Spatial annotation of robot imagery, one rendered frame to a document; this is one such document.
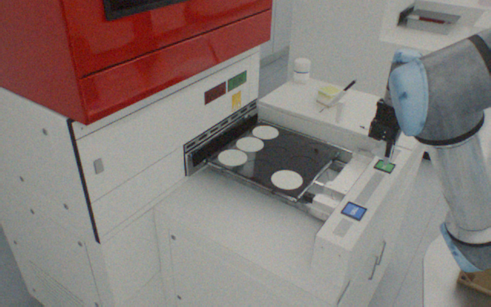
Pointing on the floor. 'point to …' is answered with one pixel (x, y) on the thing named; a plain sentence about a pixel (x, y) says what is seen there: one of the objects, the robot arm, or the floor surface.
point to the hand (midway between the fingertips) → (388, 162)
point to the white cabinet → (170, 252)
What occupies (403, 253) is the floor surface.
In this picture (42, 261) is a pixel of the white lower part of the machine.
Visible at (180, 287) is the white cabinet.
